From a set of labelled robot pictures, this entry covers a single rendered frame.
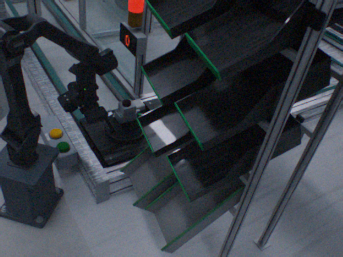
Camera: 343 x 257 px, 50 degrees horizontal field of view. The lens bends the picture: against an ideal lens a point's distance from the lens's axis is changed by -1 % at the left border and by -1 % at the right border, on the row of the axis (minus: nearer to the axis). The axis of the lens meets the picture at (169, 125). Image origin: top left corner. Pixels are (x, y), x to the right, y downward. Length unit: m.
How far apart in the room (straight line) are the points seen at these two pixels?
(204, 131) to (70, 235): 0.59
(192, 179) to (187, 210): 0.15
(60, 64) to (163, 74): 0.92
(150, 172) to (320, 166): 0.73
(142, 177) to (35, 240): 0.35
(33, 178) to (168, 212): 0.37
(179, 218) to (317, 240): 0.50
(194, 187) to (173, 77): 0.25
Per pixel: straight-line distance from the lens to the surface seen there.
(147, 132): 0.96
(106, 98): 1.52
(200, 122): 0.76
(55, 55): 1.79
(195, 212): 0.97
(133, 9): 1.27
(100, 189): 1.17
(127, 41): 1.34
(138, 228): 1.17
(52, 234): 1.17
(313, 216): 1.36
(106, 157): 1.20
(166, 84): 0.84
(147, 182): 1.07
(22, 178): 1.05
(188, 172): 0.87
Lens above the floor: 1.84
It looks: 41 degrees down
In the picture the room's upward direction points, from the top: 9 degrees clockwise
